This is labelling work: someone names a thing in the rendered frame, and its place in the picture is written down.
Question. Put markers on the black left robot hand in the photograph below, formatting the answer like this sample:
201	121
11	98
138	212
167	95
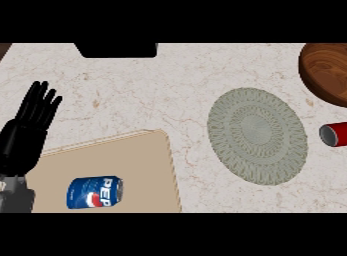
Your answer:
21	140

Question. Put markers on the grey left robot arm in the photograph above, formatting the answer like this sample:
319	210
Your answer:
11	196

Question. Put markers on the round grey woven placemat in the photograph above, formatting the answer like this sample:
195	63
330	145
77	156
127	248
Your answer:
257	136

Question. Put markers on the brown wooden bowl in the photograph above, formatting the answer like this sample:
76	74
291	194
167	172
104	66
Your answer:
334	74

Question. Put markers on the beige cutting board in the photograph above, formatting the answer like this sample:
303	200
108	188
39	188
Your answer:
117	166

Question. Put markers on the blue soda can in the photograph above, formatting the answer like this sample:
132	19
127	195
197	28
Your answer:
93	192

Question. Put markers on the black appliance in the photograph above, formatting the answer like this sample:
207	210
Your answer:
117	50

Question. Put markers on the red can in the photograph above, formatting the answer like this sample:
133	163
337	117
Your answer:
343	133

